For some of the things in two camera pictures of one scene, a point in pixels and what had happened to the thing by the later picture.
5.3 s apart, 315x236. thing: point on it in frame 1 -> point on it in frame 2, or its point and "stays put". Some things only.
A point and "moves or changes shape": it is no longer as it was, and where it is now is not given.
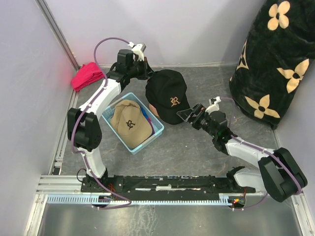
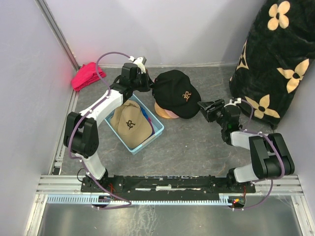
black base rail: [161, 188] stays put
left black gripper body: [141, 69] -> [142, 83]
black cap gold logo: [166, 90] moves or changes shape
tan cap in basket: [129, 122] stays put
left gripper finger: [149, 72] -> [153, 86]
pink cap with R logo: [153, 108] -> [171, 114]
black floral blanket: [277, 48] stays put
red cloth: [87, 74] stays put
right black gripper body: [202, 120] -> [215, 113]
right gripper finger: [184, 114] -> [205, 104]
